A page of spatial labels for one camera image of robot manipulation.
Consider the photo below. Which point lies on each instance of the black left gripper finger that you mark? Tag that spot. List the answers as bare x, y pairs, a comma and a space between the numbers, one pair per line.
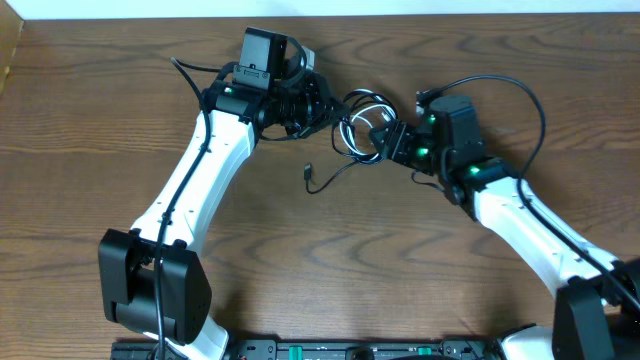
336, 108
323, 121

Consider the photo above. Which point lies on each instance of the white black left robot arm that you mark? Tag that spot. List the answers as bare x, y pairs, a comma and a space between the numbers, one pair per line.
152, 279

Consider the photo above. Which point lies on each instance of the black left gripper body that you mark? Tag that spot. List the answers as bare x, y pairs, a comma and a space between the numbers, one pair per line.
303, 109

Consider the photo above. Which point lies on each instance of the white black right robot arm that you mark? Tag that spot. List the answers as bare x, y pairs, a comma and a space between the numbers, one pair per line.
596, 295

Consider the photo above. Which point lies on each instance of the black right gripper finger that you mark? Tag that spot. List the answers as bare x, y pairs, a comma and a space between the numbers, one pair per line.
383, 131
384, 146

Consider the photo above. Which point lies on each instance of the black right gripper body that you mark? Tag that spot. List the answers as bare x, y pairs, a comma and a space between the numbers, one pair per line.
414, 150

